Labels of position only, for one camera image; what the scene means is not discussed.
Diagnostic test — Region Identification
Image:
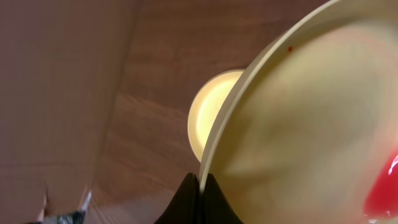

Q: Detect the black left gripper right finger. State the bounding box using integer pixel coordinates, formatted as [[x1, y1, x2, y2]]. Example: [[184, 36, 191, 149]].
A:
[[200, 174, 243, 224]]

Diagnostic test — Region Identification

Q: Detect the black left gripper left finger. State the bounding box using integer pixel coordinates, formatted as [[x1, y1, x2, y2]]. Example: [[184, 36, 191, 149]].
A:
[[155, 173, 199, 224]]

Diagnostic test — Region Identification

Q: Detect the yellow plate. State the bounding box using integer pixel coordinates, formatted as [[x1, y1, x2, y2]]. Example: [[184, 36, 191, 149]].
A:
[[199, 0, 397, 223], [187, 70, 244, 162]]

